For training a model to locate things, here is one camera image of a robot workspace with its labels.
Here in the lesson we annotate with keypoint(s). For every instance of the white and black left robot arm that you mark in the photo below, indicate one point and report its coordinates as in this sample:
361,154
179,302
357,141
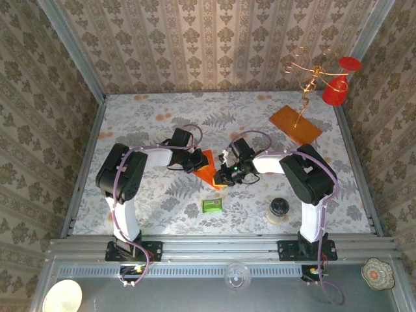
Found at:
126,217

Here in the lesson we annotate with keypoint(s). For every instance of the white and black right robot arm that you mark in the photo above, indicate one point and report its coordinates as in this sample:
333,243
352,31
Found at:
310,221

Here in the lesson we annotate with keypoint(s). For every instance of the green snack packet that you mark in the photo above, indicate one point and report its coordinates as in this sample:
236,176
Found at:
212,206

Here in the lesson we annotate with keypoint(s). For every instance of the orange wooden base board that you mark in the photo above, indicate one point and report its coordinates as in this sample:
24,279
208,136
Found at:
292,122

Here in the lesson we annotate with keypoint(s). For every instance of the dark lidded glass jar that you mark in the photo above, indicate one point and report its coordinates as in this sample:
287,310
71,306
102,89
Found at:
278,211

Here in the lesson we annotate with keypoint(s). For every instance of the clear glass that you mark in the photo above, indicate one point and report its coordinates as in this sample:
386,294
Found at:
238,276

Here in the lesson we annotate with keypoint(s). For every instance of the red wine glass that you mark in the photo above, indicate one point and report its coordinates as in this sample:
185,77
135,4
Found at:
334,92

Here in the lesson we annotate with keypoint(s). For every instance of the small controller board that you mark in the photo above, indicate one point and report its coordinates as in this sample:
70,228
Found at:
131,271
312,272

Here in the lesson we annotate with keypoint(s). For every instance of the patterned scalloped dish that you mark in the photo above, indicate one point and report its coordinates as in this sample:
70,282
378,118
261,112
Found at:
378,273

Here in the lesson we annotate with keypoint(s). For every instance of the cream round plate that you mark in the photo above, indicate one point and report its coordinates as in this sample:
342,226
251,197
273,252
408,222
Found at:
62,297

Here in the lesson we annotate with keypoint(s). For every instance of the aluminium mounting rail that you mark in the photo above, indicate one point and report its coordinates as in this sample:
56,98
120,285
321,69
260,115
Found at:
221,248

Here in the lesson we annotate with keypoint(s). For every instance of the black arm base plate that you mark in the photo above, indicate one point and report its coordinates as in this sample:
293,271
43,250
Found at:
287,250
152,252

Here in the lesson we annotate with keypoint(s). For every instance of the aluminium side rail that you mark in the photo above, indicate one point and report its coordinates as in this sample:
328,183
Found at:
372,217
84,169

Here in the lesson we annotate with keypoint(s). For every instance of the aluminium frame post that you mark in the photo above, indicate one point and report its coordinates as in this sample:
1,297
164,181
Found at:
72,48
370,29

